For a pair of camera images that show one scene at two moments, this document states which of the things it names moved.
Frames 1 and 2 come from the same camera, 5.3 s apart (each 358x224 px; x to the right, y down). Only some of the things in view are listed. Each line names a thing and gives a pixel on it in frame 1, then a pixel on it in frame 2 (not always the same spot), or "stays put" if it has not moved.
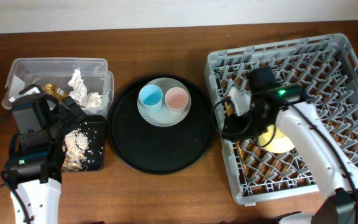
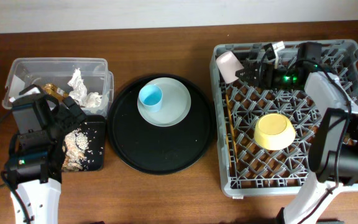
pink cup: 176,99 → 228,64
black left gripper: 62,112 stays put
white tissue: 94,99 stays put
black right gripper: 238,127 → 268,74
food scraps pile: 76,145 stays put
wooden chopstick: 240,152 → 229,153
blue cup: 150,97 stays put
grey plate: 163,117 stays put
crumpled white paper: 79,91 stays put
